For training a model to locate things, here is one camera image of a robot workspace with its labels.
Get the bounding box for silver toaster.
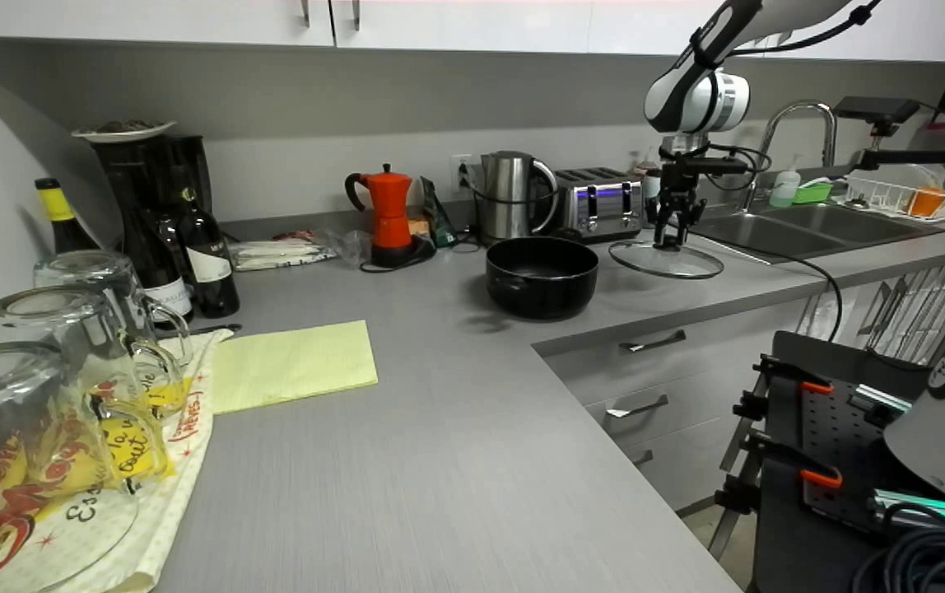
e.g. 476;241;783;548
543;164;653;243

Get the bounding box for red moka pot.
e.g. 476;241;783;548
343;161;417;262

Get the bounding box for coiled black cables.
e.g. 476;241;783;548
850;524;945;593

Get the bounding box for stainless steel sink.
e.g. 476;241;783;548
688;201;945;266

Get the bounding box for dark bottle white label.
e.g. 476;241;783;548
138;208;196;322
179;178;242;322

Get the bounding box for black coffee machine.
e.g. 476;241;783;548
88;129;216;284

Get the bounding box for black round trivet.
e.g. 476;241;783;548
354;235;442;277

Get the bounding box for white wall outlet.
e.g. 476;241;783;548
450;156;479;197

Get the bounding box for chrome kitchen faucet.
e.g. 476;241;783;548
741;96;842;214

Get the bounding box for white plate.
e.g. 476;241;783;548
69;119;180;148

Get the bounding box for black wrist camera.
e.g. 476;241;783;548
697;144;757;182

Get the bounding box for silver electric kettle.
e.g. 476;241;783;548
471;148;563;248

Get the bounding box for small clear glass mug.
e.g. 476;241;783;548
29;248;158;339

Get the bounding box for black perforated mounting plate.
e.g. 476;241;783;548
754;328;936;533

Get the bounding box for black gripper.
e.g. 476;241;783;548
653;152;710;253

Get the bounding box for green dish soap bottle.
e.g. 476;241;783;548
768;161;804;214

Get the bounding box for large printed glass mug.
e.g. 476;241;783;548
0;338;153;593

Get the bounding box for pale yellow cloth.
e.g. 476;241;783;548
201;317;381;419

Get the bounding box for green sponge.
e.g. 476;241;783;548
793;175;836;208

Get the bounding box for orange container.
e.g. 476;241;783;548
904;186;945;220

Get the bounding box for round glass lid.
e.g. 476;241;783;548
606;237;727;284

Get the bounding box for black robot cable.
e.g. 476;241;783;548
748;0;885;60

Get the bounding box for clear drinking glasses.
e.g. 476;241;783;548
0;322;241;593

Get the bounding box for black hanging cable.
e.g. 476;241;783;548
783;253;850;345

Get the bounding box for black cooking pot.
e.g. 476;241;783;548
485;235;603;322

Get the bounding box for white plastic packet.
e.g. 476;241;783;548
226;228;339;277

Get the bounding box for yellow capped wine bottle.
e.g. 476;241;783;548
34;175;102;259

